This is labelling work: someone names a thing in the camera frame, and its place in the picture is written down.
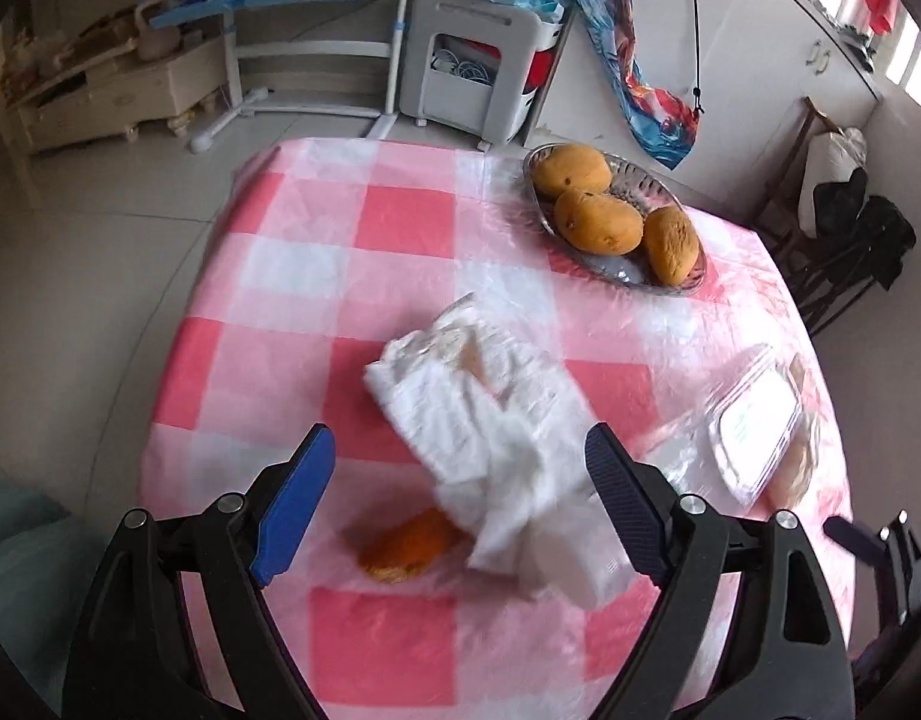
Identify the pink checked tablecloth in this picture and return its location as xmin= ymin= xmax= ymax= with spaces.
xmin=141 ymin=136 xmax=857 ymax=720

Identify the colourful printed drawstring bag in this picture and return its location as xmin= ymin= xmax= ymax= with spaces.
xmin=571 ymin=0 xmax=707 ymax=173

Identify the silver fruit bowl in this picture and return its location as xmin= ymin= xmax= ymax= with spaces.
xmin=521 ymin=142 xmax=709 ymax=298

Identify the beige kettle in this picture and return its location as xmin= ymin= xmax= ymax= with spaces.
xmin=134 ymin=0 xmax=184 ymax=65

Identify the clear plastic tray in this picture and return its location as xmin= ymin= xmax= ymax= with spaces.
xmin=640 ymin=420 xmax=739 ymax=505

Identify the grey blue cushioned seat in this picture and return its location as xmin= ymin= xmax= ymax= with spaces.
xmin=0 ymin=484 xmax=109 ymax=720

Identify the white cabinet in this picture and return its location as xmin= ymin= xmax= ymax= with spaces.
xmin=539 ymin=0 xmax=883 ymax=227

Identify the cream television cabinet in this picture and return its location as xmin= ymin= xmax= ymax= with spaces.
xmin=2 ymin=30 xmax=229 ymax=159

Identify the red white container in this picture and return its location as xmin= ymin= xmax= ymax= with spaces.
xmin=521 ymin=45 xmax=561 ymax=138

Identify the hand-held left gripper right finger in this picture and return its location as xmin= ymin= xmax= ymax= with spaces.
xmin=584 ymin=422 xmax=859 ymax=720

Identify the black jacket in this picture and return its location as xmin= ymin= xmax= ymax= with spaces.
xmin=812 ymin=165 xmax=919 ymax=294

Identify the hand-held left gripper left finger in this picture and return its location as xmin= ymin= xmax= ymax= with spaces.
xmin=59 ymin=424 xmax=337 ymax=720

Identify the wooden chair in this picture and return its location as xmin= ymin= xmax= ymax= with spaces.
xmin=756 ymin=94 xmax=883 ymax=339

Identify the yellow mango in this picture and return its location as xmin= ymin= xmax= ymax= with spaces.
xmin=644 ymin=206 xmax=703 ymax=288
xmin=531 ymin=144 xmax=614 ymax=199
xmin=554 ymin=189 xmax=646 ymax=257

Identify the white rippled plastic bag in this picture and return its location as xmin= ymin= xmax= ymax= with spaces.
xmin=364 ymin=292 xmax=635 ymax=610

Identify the white cloth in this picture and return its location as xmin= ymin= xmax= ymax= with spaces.
xmin=797 ymin=127 xmax=871 ymax=234

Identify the clear plastic lidded container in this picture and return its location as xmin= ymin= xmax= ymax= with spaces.
xmin=706 ymin=343 xmax=807 ymax=506

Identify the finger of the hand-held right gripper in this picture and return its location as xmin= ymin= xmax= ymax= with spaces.
xmin=824 ymin=510 xmax=921 ymax=627

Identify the orange fruit peel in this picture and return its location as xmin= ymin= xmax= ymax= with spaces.
xmin=357 ymin=508 xmax=469 ymax=584

